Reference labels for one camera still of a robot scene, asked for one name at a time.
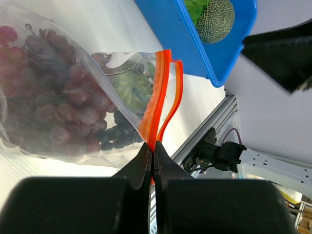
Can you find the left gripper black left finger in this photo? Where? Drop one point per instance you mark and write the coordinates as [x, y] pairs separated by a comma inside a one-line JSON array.
[[83, 205]]

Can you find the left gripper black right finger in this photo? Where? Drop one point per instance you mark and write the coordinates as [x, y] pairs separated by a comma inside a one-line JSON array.
[[185, 205]]

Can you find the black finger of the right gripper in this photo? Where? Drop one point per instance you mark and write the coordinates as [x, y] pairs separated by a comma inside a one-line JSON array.
[[285, 55]]

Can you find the blue black grape bunch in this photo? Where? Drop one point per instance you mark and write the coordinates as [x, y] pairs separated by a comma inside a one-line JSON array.
[[133, 83]]

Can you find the clear zip bag orange zipper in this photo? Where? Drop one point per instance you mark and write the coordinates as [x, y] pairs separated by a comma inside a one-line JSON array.
[[166, 97]]

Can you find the dark purple grape bunch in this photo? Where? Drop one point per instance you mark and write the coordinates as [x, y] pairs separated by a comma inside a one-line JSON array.
[[50, 105]]

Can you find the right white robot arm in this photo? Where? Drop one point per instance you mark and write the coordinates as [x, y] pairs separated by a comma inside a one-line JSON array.
[[249, 162]]

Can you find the green cantaloupe melon toy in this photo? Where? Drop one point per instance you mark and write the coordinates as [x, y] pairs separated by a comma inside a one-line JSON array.
[[216, 21]]

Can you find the green cabbage toy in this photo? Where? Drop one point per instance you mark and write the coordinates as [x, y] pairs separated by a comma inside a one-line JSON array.
[[195, 8]]

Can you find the blue plastic bin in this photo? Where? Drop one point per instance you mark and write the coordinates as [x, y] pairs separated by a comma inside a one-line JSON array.
[[172, 25]]

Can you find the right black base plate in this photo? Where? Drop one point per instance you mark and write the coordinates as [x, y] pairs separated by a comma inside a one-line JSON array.
[[203, 153]]

